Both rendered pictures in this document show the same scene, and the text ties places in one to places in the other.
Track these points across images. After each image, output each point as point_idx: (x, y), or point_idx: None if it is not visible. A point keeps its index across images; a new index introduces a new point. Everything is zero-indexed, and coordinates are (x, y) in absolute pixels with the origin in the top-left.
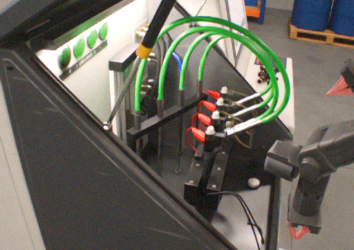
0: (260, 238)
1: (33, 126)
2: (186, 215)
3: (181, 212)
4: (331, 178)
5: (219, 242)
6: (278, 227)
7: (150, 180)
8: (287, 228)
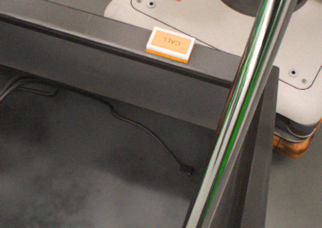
0: (37, 94)
1: None
2: (261, 161)
3: (265, 170)
4: None
5: (260, 122)
6: (79, 35)
7: (249, 220)
8: (87, 20)
